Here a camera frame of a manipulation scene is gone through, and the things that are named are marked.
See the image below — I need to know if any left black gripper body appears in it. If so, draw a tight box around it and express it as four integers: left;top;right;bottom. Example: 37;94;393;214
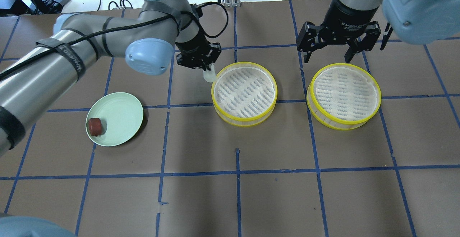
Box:
175;33;222;70

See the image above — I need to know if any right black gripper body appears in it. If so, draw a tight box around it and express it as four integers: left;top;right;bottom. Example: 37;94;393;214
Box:
297;0;381;52

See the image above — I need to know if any white steamed bun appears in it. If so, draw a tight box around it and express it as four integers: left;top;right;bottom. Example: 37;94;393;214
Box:
203;69;216;83

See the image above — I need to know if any yellow steamer basket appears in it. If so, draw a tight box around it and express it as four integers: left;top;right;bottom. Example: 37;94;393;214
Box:
211;61;278;127
306;63;382;131

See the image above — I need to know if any red-brown bun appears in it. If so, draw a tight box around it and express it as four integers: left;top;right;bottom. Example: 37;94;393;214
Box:
88;118;102;136

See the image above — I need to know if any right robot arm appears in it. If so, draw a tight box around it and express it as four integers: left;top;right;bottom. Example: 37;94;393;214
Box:
297;0;460;63

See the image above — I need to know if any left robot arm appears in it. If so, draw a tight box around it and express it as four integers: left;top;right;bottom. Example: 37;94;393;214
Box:
0;0;222;154

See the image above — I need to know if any light green plate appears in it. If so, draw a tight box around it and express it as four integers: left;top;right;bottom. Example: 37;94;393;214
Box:
85;92;144;147

